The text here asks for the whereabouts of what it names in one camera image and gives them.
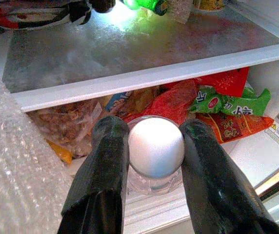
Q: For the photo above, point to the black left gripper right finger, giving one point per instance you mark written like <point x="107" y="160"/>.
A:
<point x="217" y="175"/>

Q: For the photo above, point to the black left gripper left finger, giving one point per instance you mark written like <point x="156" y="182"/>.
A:
<point x="100" y="170"/>

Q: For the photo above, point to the white egg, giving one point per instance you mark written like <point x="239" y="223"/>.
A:
<point x="156" y="146"/>

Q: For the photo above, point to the white fridge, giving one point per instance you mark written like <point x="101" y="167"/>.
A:
<point x="259" y="158"/>

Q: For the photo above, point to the glass fridge shelf white trim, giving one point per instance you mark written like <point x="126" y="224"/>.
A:
<point x="129" y="56"/>

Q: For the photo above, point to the yellow food packet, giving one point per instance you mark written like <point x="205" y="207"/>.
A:
<point x="61" y="152"/>

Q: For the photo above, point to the red snack packet yellow print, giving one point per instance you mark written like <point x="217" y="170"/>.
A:
<point x="237" y="126"/>

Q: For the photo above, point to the clear bag brown food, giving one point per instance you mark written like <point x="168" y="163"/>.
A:
<point x="66" y="124"/>

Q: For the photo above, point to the blue yellow snack packet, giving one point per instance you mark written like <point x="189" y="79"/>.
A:
<point x="122" y="102"/>

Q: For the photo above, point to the green snack packet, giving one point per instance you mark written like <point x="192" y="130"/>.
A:
<point x="227" y="103"/>

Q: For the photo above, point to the clear bubble wrap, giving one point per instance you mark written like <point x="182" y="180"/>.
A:
<point x="15" y="158"/>

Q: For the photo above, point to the red mesh bag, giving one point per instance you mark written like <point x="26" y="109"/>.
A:
<point x="171" y="102"/>

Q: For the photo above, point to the plain red snack packet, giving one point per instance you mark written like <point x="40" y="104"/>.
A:
<point x="225" y="80"/>

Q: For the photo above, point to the clear crumpled plastic bag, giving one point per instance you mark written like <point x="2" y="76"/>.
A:
<point x="178" y="12"/>

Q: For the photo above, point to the black red printed bag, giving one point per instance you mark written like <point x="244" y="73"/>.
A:
<point x="32" y="14"/>

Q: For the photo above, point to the green glass bottle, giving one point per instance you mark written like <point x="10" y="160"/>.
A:
<point x="144" y="5"/>

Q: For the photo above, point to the yellow lidded container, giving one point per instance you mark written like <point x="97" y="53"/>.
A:
<point x="209" y="3"/>

